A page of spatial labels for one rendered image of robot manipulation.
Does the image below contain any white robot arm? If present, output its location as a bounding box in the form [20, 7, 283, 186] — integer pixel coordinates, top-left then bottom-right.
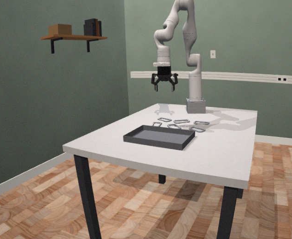
[153, 0, 202, 101]

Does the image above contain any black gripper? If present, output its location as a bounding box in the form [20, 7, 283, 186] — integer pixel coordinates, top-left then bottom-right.
[151, 66, 178, 92]

